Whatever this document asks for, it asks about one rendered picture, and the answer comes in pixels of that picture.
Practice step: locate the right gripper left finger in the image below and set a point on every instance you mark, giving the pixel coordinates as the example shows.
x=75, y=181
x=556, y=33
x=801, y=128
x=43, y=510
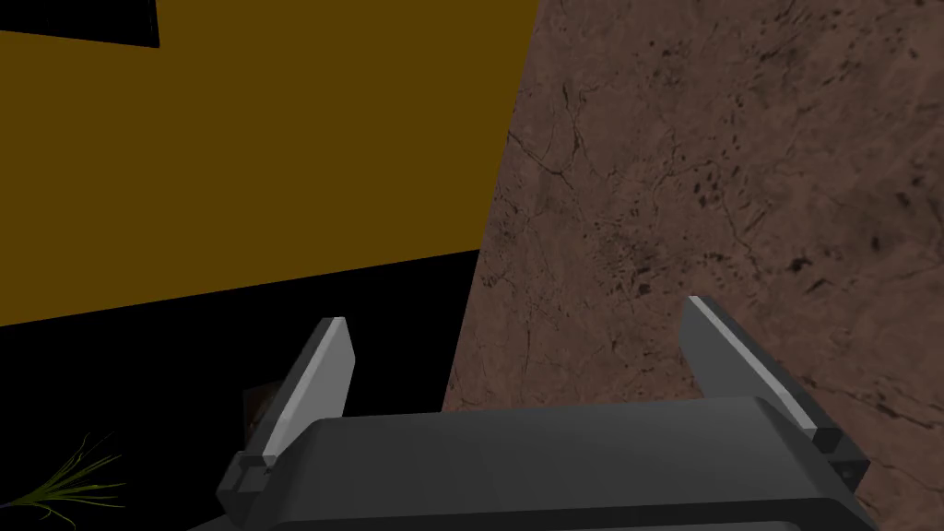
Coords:
x=318, y=383

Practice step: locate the green grass plant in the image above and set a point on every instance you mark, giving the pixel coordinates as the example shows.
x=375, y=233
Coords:
x=70, y=483

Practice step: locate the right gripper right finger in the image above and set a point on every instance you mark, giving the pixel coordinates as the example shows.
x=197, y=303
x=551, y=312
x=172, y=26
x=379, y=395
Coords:
x=737, y=369

